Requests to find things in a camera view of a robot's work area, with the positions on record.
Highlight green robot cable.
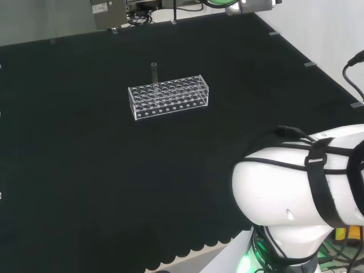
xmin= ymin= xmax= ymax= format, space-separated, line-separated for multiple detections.
xmin=203 ymin=0 xmax=239 ymax=9

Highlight yellow box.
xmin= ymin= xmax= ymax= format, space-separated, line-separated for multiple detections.
xmin=334 ymin=225 xmax=364 ymax=246

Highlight clear glass test tube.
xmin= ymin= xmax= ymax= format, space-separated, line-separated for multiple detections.
xmin=150 ymin=61 xmax=159 ymax=99

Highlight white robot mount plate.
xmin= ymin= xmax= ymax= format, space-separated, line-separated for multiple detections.
xmin=198 ymin=230 xmax=254 ymax=273

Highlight black bench cloth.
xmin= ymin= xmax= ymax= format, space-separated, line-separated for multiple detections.
xmin=0 ymin=11 xmax=364 ymax=273

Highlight coiled black cable bundle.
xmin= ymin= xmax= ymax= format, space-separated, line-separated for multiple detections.
xmin=126 ymin=10 xmax=154 ymax=28

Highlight black cable with plug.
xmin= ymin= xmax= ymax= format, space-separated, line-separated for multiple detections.
xmin=342 ymin=49 xmax=364 ymax=102

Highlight grey metal cabinet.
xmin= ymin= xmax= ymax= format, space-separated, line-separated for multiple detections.
xmin=90 ymin=0 xmax=128 ymax=30

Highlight tangled black floor cables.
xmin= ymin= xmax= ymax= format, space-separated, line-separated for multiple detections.
xmin=317 ymin=235 xmax=364 ymax=273

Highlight clear plastic test tube rack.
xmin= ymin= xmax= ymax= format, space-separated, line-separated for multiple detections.
xmin=127 ymin=74 xmax=210 ymax=122

